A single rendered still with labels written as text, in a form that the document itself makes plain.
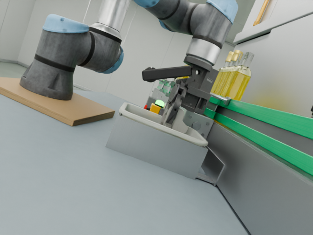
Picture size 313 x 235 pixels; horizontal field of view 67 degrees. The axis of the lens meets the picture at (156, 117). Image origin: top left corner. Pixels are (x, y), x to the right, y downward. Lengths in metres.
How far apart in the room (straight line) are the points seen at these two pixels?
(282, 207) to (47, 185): 0.33
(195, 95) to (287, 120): 0.20
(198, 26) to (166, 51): 6.15
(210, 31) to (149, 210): 0.40
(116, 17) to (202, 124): 0.44
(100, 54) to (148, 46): 5.95
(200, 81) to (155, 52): 6.15
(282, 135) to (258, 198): 0.12
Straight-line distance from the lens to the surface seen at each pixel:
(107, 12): 0.84
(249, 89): 1.07
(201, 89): 0.58
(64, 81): 0.75
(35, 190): 0.33
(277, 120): 0.51
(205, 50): 0.56
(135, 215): 0.34
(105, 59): 0.81
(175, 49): 6.78
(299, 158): 0.43
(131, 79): 6.68
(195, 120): 0.73
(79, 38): 0.75
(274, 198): 0.42
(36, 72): 0.75
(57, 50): 0.73
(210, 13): 0.59
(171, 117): 0.54
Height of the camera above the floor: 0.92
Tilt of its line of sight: 8 degrees down
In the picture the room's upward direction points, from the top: 22 degrees clockwise
